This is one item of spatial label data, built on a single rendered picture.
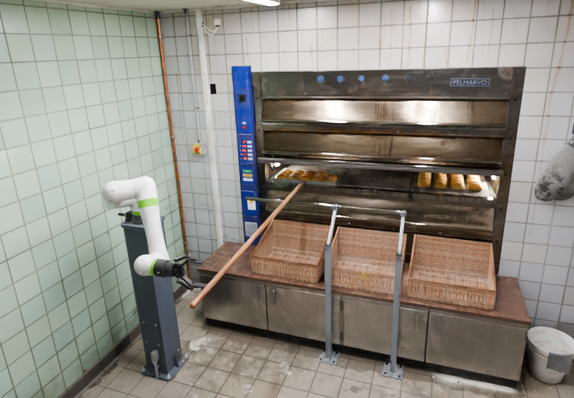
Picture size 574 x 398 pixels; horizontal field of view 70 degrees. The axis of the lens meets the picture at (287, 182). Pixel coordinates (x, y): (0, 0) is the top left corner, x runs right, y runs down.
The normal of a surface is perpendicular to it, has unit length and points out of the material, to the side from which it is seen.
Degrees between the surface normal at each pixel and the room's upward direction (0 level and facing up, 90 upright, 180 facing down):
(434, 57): 90
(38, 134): 90
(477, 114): 70
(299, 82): 90
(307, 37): 90
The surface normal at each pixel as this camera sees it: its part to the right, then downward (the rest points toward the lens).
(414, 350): -0.33, 0.30
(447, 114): -0.33, -0.05
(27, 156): 0.94, 0.07
